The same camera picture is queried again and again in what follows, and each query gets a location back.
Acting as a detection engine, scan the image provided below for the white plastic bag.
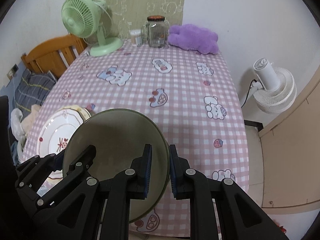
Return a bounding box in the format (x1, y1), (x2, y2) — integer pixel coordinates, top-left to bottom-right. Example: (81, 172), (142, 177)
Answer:
(10, 108), (25, 142)

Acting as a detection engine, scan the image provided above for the glass jar with lid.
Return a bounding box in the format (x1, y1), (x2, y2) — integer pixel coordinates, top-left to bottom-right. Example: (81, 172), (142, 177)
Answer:
(141, 15), (170, 48)

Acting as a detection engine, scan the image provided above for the white floor fan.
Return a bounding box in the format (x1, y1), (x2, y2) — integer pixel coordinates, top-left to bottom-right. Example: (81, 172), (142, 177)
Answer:
(252, 58), (297, 114)

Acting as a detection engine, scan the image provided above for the large yellow floral plate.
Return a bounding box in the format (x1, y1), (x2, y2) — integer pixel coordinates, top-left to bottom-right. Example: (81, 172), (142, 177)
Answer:
(62, 105), (91, 121)

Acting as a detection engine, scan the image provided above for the wall power socket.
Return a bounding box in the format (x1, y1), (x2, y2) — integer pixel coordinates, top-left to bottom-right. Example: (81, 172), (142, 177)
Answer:
(7, 64), (18, 80)

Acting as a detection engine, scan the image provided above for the peach cloth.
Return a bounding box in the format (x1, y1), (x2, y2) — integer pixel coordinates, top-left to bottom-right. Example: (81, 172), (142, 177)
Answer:
(21, 105), (41, 137)

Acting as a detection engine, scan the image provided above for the green desk fan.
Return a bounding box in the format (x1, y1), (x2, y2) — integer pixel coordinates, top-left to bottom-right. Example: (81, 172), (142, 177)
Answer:
(61, 0), (123, 57)

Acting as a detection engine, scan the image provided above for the purple plush toy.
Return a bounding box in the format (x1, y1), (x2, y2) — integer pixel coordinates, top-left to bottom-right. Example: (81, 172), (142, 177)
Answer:
(168, 24), (220, 55)

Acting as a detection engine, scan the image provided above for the pink checkered tablecloth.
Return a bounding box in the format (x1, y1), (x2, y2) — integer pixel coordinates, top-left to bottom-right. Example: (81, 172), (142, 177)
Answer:
(22, 41), (249, 190)

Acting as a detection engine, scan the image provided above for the pile of clothes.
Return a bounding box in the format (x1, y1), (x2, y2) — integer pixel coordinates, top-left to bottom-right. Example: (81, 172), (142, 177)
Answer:
(11, 141), (24, 166)

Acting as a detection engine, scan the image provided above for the grey plaid pillow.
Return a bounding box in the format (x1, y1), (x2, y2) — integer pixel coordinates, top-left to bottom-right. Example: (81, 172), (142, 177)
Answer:
(12, 69), (57, 118)

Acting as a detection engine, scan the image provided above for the white red-rimmed plate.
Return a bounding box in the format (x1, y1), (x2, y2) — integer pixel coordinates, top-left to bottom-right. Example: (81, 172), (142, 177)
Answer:
(36, 109), (86, 181)

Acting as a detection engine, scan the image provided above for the wooden bed headboard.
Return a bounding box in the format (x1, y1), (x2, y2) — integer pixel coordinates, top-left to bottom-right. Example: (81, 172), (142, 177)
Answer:
(21, 34), (87, 78)

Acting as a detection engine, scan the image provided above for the ceramic floral bowl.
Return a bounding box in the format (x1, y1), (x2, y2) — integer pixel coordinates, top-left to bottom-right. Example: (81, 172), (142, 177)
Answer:
(62, 108), (169, 222)

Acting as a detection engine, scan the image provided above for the green patterned cardboard panel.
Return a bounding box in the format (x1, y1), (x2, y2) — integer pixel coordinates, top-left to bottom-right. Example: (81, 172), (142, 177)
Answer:
(94, 0), (184, 40)

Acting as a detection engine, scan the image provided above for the cotton swab container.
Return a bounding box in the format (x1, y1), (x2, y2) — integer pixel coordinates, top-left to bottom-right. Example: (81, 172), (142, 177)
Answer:
(130, 29), (143, 47)

